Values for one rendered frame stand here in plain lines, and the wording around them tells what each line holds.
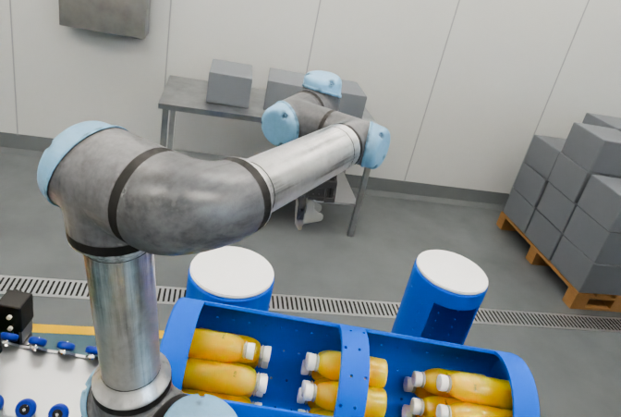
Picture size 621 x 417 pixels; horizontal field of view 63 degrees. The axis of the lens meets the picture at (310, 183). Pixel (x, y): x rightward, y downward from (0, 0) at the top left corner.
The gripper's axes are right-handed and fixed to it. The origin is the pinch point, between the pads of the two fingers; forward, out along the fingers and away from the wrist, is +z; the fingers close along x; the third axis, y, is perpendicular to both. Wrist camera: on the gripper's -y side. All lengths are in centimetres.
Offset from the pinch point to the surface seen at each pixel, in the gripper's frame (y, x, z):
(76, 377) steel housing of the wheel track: -54, -4, 50
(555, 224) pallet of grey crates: 227, 221, 152
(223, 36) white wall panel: -44, 322, 54
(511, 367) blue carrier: 54, -15, 29
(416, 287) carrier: 52, 47, 62
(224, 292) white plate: -18, 24, 45
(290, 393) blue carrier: 2, -7, 51
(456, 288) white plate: 64, 40, 55
